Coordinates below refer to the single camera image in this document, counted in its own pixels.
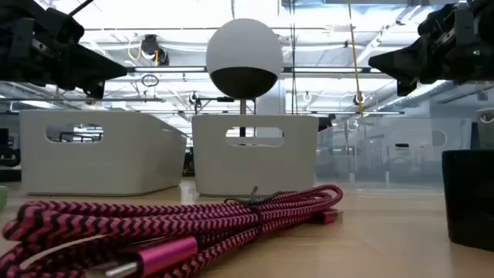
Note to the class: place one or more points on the small white plastic bin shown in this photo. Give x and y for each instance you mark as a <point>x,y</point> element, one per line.
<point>254,170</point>

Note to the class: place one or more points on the black box item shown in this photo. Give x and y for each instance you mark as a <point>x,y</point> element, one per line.
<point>471,197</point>

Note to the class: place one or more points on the black monitor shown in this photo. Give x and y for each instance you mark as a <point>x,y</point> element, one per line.
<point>325,123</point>

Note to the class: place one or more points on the clear plastic bin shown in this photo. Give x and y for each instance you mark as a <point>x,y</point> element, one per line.
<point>390,162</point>

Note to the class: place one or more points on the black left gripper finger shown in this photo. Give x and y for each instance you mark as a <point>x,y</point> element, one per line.
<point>95,90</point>
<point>102,69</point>

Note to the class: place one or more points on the large white plastic bin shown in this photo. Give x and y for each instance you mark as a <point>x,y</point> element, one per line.
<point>116,162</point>

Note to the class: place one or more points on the lamp pole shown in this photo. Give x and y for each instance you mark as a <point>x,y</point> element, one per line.
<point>242,123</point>

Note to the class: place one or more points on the white black globe lamp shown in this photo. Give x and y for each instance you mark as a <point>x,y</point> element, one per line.
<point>244,50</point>

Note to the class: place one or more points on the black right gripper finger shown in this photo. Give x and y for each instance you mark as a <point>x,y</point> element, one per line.
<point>406,87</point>
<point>401,62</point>

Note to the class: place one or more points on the long ceiling light strip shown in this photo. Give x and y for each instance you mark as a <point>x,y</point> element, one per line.
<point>308,70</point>

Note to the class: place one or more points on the green object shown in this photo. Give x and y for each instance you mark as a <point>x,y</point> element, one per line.
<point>2,197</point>

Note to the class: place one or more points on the black office chair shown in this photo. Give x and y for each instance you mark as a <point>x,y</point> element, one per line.
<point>9,156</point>

